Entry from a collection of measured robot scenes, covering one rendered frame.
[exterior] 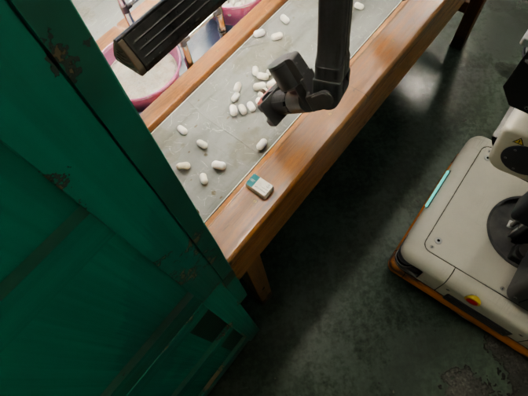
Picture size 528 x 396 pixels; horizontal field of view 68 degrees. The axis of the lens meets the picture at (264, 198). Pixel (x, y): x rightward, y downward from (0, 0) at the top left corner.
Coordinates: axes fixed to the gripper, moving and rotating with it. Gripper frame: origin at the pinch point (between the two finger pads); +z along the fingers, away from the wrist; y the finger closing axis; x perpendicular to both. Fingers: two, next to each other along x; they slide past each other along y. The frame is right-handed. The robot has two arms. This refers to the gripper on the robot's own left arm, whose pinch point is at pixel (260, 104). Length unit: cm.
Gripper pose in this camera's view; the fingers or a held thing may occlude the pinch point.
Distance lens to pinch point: 101.7
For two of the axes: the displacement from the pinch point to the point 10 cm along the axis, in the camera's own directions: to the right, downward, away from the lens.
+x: 5.7, 6.7, 4.7
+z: -5.3, -1.4, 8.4
